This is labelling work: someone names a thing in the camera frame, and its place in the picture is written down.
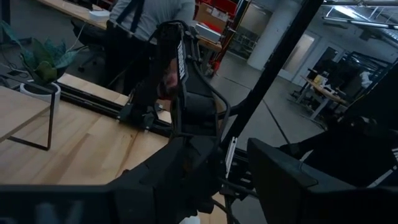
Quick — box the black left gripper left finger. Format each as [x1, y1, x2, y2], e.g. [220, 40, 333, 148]
[0, 136, 188, 224]

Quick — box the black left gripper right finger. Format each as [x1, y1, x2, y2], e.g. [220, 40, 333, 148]
[248, 138, 398, 224]

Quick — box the wooden work table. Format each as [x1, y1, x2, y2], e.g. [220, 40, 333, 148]
[37, 0, 109, 30]
[292, 76, 348, 121]

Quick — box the white box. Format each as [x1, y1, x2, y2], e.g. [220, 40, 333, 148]
[195, 23, 222, 44]
[88, 9, 111, 23]

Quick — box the green plant in white pot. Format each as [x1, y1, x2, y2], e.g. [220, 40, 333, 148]
[0, 20, 80, 104]

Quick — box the white round column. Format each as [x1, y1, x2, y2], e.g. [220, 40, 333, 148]
[247, 0, 300, 71]

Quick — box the cardboard box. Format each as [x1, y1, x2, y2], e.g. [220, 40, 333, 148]
[194, 2, 230, 32]

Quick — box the person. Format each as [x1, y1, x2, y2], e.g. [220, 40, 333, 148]
[104, 0, 197, 94]

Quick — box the black office chair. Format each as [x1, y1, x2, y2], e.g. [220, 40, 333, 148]
[70, 19, 107, 73]

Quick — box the long ceiling light fixture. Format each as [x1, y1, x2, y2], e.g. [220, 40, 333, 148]
[322, 14, 398, 30]

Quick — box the white aluminium bracket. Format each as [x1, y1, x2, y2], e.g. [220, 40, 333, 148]
[224, 136, 239, 179]

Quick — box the wooden shelf black metal frame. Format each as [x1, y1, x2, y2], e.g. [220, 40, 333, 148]
[0, 83, 60, 152]

